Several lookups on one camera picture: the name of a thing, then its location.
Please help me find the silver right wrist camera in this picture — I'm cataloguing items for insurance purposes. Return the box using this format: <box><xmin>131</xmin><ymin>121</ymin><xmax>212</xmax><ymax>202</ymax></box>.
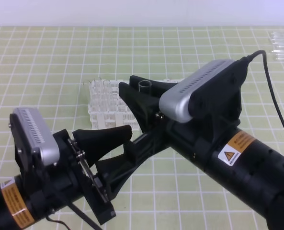
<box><xmin>159</xmin><ymin>57</ymin><xmax>249</xmax><ymax>123</ymax></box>

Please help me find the black right camera cable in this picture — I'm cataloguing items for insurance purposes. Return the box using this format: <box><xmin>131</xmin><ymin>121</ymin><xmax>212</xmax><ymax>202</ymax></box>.
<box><xmin>239</xmin><ymin>49</ymin><xmax>284</xmax><ymax>148</ymax></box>

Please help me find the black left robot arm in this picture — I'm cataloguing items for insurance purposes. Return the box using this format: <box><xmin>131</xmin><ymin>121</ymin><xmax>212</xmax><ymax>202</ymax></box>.
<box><xmin>0</xmin><ymin>125</ymin><xmax>143</xmax><ymax>230</ymax></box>

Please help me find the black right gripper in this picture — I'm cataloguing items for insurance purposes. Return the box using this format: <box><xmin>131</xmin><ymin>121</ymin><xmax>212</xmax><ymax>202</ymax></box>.
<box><xmin>118</xmin><ymin>75</ymin><xmax>216</xmax><ymax>168</ymax></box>

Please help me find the white plastic test tube rack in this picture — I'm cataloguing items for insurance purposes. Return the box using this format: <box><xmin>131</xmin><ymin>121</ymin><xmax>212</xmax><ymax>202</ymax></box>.
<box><xmin>83</xmin><ymin>75</ymin><xmax>180</xmax><ymax>131</ymax></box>

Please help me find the green grid tablecloth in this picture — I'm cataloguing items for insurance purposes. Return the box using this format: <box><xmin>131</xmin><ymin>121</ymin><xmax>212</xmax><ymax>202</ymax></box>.
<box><xmin>0</xmin><ymin>26</ymin><xmax>284</xmax><ymax>230</ymax></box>

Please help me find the clear glass test tube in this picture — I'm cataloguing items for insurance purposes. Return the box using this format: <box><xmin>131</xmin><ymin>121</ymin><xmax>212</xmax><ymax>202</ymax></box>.
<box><xmin>138</xmin><ymin>80</ymin><xmax>152</xmax><ymax>95</ymax></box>

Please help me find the clear tube in rack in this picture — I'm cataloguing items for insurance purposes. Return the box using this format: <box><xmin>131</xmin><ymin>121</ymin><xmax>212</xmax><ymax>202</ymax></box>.
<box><xmin>103</xmin><ymin>80</ymin><xmax>113</xmax><ymax>112</ymax></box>
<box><xmin>93</xmin><ymin>77</ymin><xmax>102</xmax><ymax>112</ymax></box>

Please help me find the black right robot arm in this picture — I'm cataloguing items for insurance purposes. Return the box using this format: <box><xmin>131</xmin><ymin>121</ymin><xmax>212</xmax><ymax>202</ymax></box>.
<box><xmin>118</xmin><ymin>76</ymin><xmax>284</xmax><ymax>230</ymax></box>

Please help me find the clear spare test tube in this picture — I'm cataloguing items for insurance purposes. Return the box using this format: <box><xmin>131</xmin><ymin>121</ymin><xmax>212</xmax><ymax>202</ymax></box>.
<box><xmin>270</xmin><ymin>33</ymin><xmax>284</xmax><ymax>40</ymax></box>
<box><xmin>271</xmin><ymin>40</ymin><xmax>284</xmax><ymax>47</ymax></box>
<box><xmin>272</xmin><ymin>55</ymin><xmax>284</xmax><ymax>61</ymax></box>
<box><xmin>272</xmin><ymin>49</ymin><xmax>284</xmax><ymax>56</ymax></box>

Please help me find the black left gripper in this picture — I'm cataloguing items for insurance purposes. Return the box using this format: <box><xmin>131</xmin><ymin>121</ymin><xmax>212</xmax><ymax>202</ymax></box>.
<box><xmin>36</xmin><ymin>125</ymin><xmax>144</xmax><ymax>225</ymax></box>

